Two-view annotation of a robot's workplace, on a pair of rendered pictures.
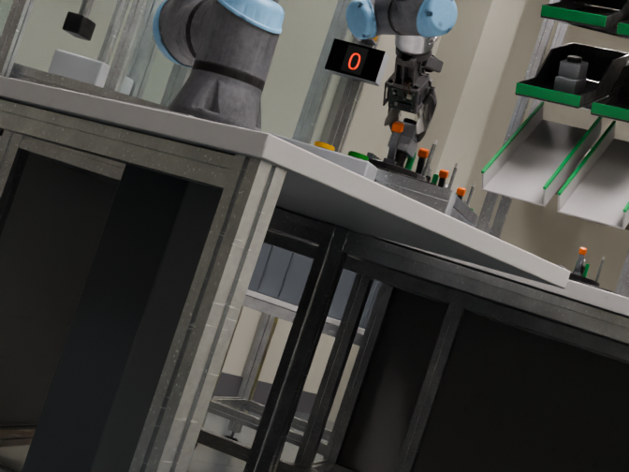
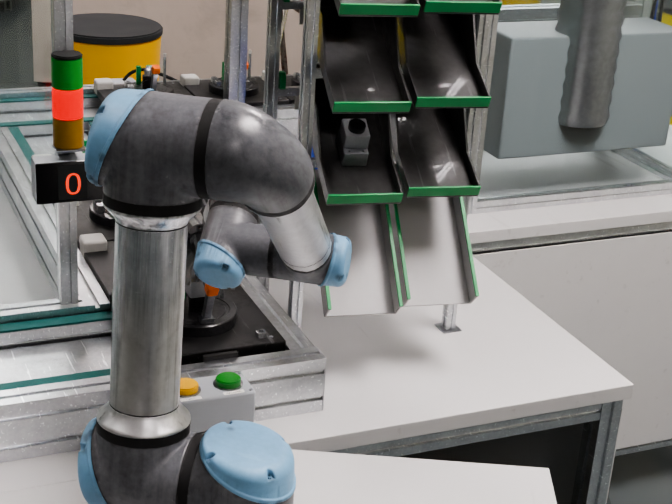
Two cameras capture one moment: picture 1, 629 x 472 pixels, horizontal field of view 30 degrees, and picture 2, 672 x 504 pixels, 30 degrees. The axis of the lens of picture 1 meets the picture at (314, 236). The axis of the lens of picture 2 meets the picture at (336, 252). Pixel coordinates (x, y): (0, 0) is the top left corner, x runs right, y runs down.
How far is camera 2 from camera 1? 1.80 m
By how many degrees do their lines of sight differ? 49
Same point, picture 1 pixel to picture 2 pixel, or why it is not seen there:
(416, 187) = (288, 371)
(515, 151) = not seen: hidden behind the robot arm
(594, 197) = (421, 268)
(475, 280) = (390, 444)
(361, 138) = not seen: outside the picture
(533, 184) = (367, 285)
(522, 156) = not seen: hidden behind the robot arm
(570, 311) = (480, 428)
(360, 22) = (227, 281)
